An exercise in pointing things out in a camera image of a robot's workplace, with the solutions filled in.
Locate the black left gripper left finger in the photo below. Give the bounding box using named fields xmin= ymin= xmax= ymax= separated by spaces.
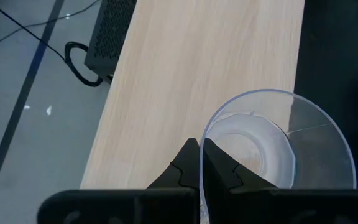
xmin=37 ymin=138 xmax=200 ymax=224

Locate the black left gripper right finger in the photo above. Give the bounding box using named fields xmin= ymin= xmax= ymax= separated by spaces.
xmin=202 ymin=138 xmax=358 ymax=224

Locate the clear plastic cup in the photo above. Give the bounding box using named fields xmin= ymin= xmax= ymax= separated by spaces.
xmin=199 ymin=88 xmax=357 ymax=224

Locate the wooden shelf with black legs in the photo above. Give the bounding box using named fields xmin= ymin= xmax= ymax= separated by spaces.
xmin=80 ymin=0 xmax=306 ymax=190

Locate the black perforated computer case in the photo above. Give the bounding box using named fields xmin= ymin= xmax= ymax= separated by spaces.
xmin=84 ymin=0 xmax=138 ymax=80

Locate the thick black looped cable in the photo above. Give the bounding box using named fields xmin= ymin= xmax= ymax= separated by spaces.
xmin=64 ymin=41 xmax=113 ymax=88

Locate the thin black floor cable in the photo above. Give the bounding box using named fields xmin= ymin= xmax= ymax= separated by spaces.
xmin=0 ymin=0 xmax=101 ymax=52
xmin=0 ymin=0 xmax=67 ymax=62

